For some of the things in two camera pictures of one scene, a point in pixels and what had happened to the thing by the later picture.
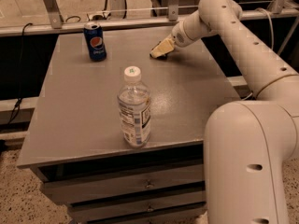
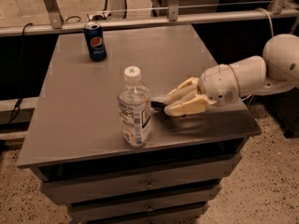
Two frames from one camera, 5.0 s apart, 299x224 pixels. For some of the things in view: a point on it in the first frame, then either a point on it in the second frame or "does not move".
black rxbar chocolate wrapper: (163, 57) to (157, 105)
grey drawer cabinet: (75, 144) does not move
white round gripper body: (180, 37) to (218, 84)
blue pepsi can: (94, 41) does not move
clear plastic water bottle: (135, 108) does not move
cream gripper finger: (163, 48) to (198, 105)
